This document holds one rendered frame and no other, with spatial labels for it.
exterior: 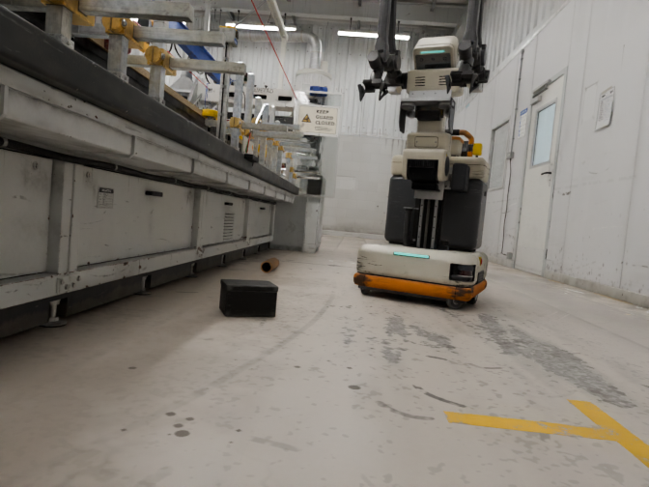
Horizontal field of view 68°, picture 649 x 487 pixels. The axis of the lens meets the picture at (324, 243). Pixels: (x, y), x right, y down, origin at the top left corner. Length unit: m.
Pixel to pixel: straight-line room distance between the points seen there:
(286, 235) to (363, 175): 6.40
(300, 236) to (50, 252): 4.05
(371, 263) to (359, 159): 9.17
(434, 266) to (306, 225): 2.97
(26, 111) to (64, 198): 0.52
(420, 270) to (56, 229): 1.66
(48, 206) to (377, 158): 10.45
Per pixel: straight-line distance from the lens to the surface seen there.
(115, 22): 1.42
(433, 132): 2.64
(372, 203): 11.61
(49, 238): 1.62
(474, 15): 2.50
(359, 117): 11.85
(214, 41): 1.39
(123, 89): 1.37
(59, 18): 1.21
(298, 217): 5.43
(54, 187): 1.62
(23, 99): 1.13
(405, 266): 2.54
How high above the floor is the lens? 0.40
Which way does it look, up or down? 3 degrees down
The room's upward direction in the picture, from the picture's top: 5 degrees clockwise
